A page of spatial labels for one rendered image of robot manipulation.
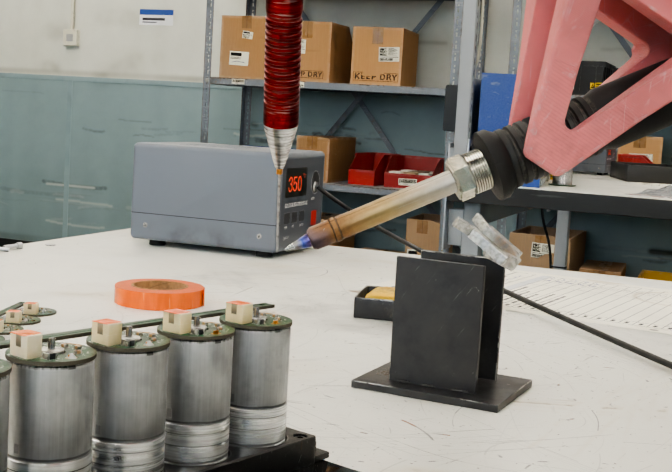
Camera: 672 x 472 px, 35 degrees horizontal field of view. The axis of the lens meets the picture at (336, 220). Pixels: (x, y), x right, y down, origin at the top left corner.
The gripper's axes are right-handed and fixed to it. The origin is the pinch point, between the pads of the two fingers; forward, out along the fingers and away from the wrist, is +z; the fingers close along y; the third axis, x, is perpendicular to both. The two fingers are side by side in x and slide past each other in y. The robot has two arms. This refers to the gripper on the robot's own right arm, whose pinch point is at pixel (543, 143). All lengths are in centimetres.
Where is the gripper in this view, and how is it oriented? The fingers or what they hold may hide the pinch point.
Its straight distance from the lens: 37.4
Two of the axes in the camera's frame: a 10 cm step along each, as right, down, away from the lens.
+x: 8.4, 5.3, 1.4
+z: -5.4, 8.4, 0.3
